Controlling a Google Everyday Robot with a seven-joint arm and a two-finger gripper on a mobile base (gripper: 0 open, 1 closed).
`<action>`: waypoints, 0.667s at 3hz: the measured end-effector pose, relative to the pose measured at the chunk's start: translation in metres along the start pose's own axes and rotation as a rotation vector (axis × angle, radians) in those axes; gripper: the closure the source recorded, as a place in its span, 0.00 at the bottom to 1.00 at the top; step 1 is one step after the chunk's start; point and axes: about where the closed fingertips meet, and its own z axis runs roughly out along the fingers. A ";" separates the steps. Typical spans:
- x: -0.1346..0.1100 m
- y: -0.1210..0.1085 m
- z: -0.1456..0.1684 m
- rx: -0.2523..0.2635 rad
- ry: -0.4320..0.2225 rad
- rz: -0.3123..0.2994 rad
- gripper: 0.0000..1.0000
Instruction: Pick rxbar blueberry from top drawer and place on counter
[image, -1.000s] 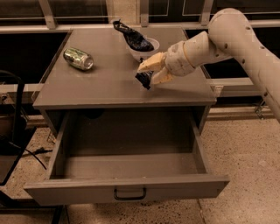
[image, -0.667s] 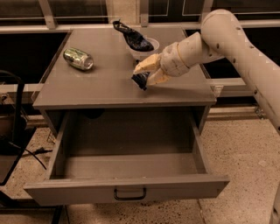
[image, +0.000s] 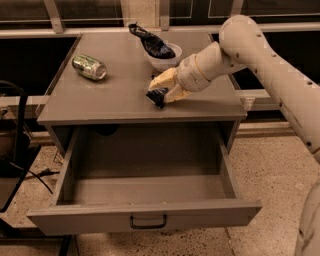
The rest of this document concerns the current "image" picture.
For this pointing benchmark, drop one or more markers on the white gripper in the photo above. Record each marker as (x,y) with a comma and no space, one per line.
(188,74)

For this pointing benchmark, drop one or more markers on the dark blue rxbar wrapper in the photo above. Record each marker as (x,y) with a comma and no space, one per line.
(157,96)

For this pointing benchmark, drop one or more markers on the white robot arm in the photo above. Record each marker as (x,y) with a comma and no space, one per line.
(242,44)

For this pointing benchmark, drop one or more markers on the grey drawer cabinet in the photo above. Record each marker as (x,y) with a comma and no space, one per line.
(121,97)

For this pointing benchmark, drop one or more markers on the open grey top drawer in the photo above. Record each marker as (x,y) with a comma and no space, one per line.
(181,171)

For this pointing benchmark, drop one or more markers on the white bowl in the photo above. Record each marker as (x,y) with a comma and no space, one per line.
(163,64)

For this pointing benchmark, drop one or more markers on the dark chip bag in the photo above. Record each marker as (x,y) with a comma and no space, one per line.
(152,44)

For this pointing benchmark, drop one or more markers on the green soda can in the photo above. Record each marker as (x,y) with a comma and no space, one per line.
(89,67)

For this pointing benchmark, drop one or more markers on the metal window railing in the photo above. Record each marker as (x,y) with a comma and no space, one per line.
(75,16)

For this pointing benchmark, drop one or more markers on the black drawer handle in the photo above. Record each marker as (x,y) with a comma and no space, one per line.
(148,222)

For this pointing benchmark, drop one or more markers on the black chair frame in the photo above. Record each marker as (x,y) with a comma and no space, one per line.
(16,154)

